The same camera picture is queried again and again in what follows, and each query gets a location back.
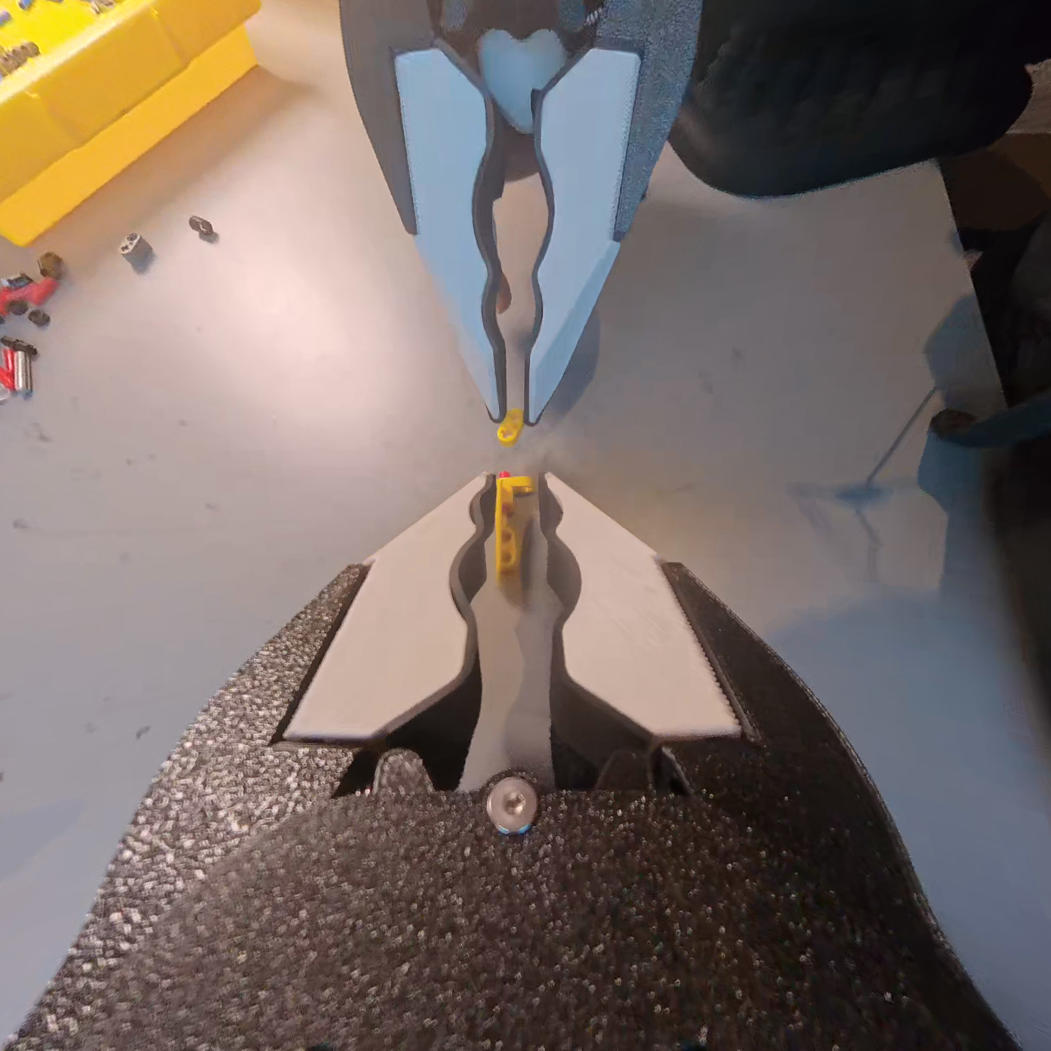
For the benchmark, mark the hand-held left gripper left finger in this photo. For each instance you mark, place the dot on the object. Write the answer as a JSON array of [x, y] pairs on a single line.
[[386, 657]]

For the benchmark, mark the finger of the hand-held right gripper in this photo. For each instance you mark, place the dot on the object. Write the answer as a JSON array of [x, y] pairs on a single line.
[[443, 205], [583, 205]]

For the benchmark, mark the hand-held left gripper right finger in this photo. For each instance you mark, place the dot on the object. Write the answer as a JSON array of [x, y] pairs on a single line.
[[649, 657]]

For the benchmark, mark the long yellow brick beam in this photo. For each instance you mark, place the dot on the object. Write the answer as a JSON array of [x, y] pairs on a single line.
[[509, 534]]

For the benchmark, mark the grey desk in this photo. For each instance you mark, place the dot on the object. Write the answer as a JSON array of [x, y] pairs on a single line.
[[246, 493]]

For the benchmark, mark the small black brick pin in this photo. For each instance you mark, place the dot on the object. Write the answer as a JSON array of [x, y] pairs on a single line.
[[201, 226]]

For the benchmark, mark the yellow storage bin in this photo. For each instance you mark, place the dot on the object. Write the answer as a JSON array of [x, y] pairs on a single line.
[[123, 107]]

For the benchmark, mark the grey two-hole brick connector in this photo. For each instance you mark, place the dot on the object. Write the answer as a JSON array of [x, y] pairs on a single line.
[[135, 246]]

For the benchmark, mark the heap of blue tan pieces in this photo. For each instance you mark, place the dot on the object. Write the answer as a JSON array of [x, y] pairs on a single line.
[[18, 56]]

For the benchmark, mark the pile of black red pieces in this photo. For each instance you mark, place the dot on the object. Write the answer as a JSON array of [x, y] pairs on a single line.
[[25, 295]]

